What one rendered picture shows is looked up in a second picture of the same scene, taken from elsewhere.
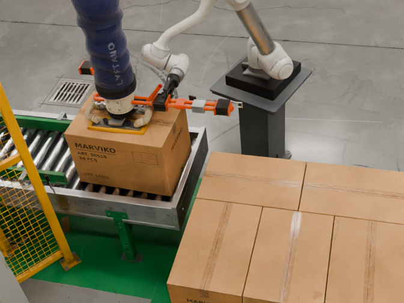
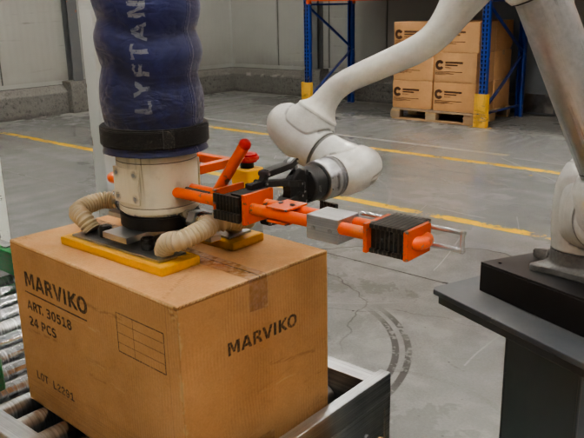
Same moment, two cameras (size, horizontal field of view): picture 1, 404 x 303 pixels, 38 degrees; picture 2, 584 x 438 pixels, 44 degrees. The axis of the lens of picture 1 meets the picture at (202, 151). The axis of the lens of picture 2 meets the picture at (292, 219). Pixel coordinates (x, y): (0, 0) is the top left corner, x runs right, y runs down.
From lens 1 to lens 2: 2.12 m
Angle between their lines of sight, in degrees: 33
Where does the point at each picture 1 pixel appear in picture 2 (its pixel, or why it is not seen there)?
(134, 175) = (118, 403)
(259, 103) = (554, 340)
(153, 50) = (292, 111)
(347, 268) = not seen: outside the picture
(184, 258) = not seen: outside the picture
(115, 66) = (137, 51)
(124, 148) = (103, 299)
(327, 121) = not seen: outside the picture
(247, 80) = (535, 277)
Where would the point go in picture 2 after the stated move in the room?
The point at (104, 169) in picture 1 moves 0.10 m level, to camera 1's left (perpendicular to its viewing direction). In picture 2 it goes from (67, 368) to (29, 361)
